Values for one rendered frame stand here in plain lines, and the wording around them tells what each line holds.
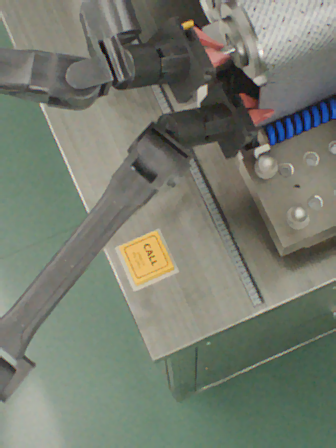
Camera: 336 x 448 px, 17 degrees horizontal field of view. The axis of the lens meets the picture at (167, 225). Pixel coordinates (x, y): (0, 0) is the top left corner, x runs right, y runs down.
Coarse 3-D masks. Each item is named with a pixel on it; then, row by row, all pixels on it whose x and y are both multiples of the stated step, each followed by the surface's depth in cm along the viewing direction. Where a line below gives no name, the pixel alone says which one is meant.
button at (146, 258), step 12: (144, 240) 185; (156, 240) 185; (120, 252) 186; (132, 252) 184; (144, 252) 184; (156, 252) 184; (132, 264) 184; (144, 264) 184; (156, 264) 184; (168, 264) 183; (132, 276) 183; (144, 276) 183; (156, 276) 184
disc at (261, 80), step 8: (224, 0) 159; (232, 0) 154; (240, 8) 152; (248, 16) 151; (248, 24) 151; (256, 40) 151; (256, 48) 153; (264, 64) 153; (264, 72) 154; (256, 80) 161; (264, 80) 156
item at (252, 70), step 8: (224, 8) 157; (232, 8) 154; (224, 16) 159; (232, 16) 155; (240, 16) 153; (240, 24) 153; (240, 32) 154; (248, 32) 153; (248, 40) 153; (248, 48) 153; (248, 56) 155; (256, 56) 154; (256, 64) 155; (248, 72) 160; (256, 72) 156
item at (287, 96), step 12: (324, 60) 162; (300, 72) 162; (312, 72) 164; (324, 72) 167; (276, 84) 163; (288, 84) 165; (300, 84) 167; (312, 84) 170; (324, 84) 172; (264, 96) 165; (276, 96) 168; (288, 96) 170; (300, 96) 173; (312, 96) 175; (324, 96) 178; (264, 108) 171; (276, 108) 173; (288, 108) 176; (300, 108) 178; (264, 120) 176; (276, 120) 179
